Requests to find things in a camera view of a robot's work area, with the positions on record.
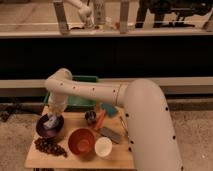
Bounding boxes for grey sponge block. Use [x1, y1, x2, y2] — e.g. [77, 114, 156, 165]
[100, 127, 121, 144]

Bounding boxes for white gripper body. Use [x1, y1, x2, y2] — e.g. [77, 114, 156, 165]
[48, 97, 67, 116]

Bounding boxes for bunch of dark grapes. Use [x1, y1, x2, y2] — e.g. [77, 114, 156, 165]
[34, 138, 67, 157]

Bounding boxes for white cup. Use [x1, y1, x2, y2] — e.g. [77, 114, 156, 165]
[95, 137, 112, 158]

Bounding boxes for blue grey towel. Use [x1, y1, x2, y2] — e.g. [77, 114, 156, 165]
[43, 115, 59, 130]

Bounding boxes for orange bowl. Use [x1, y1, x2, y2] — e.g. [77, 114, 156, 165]
[68, 128, 95, 156]

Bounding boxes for small metal cup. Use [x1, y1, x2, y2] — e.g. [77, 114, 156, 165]
[85, 110, 96, 125]

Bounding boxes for purple bowl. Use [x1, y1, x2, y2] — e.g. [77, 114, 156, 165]
[36, 114, 64, 139]

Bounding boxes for orange carrot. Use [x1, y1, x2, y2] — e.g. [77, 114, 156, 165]
[94, 110, 106, 131]

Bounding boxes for green plastic bin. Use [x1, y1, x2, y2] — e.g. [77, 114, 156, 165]
[45, 77, 96, 111]

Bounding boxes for teal cloth piece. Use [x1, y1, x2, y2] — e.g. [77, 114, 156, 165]
[101, 103, 118, 117]

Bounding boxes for wooden cutting board table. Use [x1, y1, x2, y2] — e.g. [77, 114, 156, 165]
[25, 108, 134, 170]

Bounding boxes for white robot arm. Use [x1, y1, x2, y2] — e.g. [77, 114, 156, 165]
[45, 68, 183, 171]

